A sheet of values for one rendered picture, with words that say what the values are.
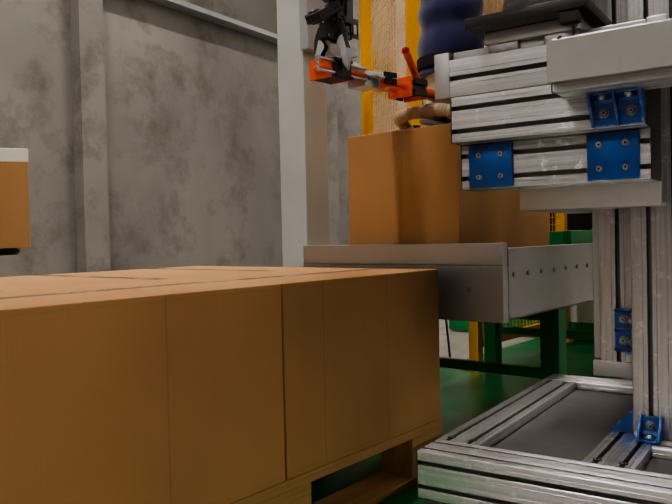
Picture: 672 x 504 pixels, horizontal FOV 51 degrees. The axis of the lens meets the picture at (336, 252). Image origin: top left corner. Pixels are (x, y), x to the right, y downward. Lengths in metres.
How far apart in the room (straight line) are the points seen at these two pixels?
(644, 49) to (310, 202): 2.20
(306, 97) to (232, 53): 6.52
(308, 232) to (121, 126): 5.28
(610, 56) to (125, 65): 7.49
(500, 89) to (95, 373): 0.88
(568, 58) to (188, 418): 0.88
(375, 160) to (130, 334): 1.19
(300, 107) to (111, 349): 2.22
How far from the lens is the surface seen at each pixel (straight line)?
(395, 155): 2.14
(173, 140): 8.74
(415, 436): 1.86
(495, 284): 1.90
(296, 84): 3.29
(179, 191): 8.73
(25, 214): 3.13
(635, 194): 1.45
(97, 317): 1.17
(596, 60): 1.23
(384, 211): 2.15
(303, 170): 3.21
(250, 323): 1.37
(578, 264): 2.37
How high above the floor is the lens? 0.63
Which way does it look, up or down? 1 degrees down
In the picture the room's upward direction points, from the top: 1 degrees counter-clockwise
